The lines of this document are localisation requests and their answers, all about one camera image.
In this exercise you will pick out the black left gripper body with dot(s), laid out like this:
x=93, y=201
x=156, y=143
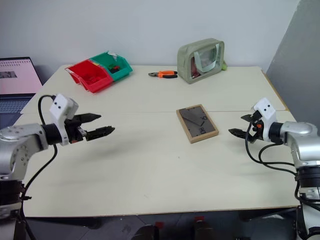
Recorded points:
x=75, y=132

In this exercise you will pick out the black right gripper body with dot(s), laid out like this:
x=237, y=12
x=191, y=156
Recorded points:
x=256, y=135

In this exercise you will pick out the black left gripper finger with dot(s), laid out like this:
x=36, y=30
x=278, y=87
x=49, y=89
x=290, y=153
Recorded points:
x=100, y=132
x=90, y=117

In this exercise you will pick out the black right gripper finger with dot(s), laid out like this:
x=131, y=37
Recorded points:
x=247, y=118
x=237, y=132

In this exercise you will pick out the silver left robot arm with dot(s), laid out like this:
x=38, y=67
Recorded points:
x=22, y=140

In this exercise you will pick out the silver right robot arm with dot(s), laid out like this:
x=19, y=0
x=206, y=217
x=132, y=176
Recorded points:
x=300, y=135

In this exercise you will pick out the laptop computer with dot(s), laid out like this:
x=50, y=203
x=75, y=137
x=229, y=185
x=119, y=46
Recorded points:
x=17, y=77

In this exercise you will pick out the red plastic storage bin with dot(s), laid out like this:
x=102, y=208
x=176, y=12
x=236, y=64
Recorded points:
x=93, y=75

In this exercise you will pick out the small parts in green bin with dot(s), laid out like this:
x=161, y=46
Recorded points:
x=113, y=67

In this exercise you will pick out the small green ball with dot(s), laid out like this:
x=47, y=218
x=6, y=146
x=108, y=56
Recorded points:
x=224, y=66

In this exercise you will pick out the green plastic storage bin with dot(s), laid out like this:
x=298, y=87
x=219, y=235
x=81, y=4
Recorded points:
x=120, y=68

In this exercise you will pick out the olive green clear pouch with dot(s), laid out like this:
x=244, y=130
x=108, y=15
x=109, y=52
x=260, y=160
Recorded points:
x=200, y=61

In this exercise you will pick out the grey partition panel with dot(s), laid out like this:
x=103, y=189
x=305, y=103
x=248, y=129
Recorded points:
x=297, y=62

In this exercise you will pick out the dark rounded shape red cap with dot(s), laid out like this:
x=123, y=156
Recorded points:
x=202, y=230
x=147, y=231

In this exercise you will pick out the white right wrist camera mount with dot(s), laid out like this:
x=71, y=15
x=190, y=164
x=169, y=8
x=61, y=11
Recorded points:
x=266, y=106

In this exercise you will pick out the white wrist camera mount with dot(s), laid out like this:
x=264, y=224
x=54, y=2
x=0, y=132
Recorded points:
x=61, y=106
x=266, y=106

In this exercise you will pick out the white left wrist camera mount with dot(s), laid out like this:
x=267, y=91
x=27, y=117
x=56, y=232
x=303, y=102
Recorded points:
x=61, y=106

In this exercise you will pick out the wooden framed grey board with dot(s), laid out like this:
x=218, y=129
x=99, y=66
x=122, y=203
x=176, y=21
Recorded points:
x=197, y=123

